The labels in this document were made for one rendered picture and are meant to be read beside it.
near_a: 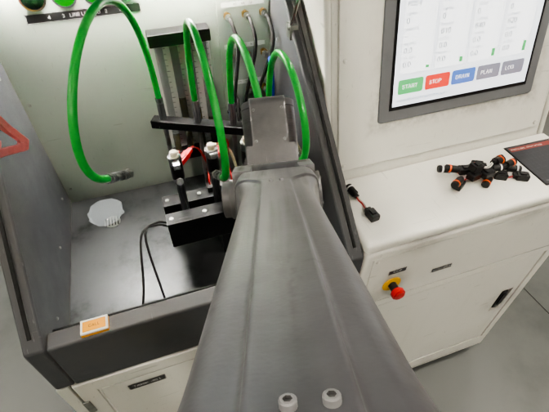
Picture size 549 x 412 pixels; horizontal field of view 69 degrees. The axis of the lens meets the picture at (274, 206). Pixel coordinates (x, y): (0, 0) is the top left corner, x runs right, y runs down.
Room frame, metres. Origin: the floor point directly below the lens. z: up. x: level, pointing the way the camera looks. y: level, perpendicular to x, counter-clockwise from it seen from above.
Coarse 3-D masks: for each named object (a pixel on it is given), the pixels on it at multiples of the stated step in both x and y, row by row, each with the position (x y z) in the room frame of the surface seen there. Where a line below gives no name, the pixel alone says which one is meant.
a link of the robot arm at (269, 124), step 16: (272, 96) 0.35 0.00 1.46; (256, 112) 0.34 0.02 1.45; (272, 112) 0.34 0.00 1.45; (288, 112) 0.36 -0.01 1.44; (256, 128) 0.33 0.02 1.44; (272, 128) 0.33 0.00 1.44; (288, 128) 0.34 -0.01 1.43; (256, 144) 0.32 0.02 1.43; (272, 144) 0.32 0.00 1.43; (288, 144) 0.32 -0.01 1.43; (256, 160) 0.30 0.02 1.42; (272, 160) 0.30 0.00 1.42; (288, 160) 0.30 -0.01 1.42; (320, 176) 0.26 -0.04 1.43; (224, 192) 0.25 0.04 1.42; (320, 192) 0.25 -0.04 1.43; (224, 208) 0.24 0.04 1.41
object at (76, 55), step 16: (96, 0) 0.70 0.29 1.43; (112, 0) 0.74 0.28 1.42; (128, 16) 0.80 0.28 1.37; (80, 32) 0.61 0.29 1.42; (80, 48) 0.59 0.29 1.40; (144, 48) 0.84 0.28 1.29; (160, 96) 0.86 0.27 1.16; (80, 144) 0.49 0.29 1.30; (80, 160) 0.48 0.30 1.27; (96, 176) 0.50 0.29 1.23
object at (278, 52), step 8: (272, 56) 0.79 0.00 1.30; (280, 56) 0.74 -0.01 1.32; (272, 64) 0.80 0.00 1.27; (288, 64) 0.71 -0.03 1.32; (272, 72) 0.81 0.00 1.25; (288, 72) 0.70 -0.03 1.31; (272, 80) 0.82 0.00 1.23; (296, 80) 0.68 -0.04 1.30; (296, 88) 0.67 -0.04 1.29; (296, 96) 0.66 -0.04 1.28; (304, 104) 0.65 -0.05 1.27; (304, 112) 0.64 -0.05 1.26; (304, 120) 0.63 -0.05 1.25; (304, 128) 0.62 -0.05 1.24; (304, 136) 0.62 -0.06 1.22; (304, 144) 0.61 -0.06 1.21; (304, 152) 0.61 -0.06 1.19
